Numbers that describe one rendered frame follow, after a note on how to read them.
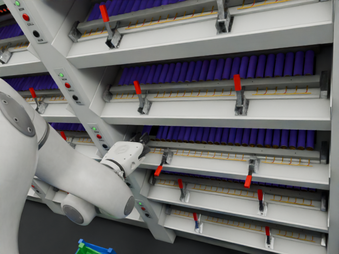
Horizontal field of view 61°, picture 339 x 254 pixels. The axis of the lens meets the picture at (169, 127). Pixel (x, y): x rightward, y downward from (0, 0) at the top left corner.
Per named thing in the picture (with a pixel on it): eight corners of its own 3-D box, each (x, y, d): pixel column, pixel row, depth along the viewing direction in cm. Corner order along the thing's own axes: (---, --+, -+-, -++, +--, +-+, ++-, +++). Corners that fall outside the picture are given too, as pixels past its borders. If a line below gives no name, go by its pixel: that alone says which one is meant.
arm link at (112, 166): (114, 167, 73) (121, 160, 75) (89, 164, 77) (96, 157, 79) (125, 191, 77) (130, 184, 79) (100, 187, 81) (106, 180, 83)
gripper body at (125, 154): (121, 163, 74) (143, 139, 83) (92, 160, 79) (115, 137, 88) (130, 185, 78) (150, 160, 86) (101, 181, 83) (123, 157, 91)
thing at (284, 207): (328, 233, 83) (329, 223, 72) (152, 200, 113) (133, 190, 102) (331, 167, 91) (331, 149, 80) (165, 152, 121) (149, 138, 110)
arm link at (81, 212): (118, 170, 73) (90, 162, 77) (85, 208, 63) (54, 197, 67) (124, 194, 77) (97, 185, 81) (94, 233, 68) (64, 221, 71)
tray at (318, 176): (330, 190, 71) (330, 177, 64) (132, 167, 101) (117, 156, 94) (332, 119, 79) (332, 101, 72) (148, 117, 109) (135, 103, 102)
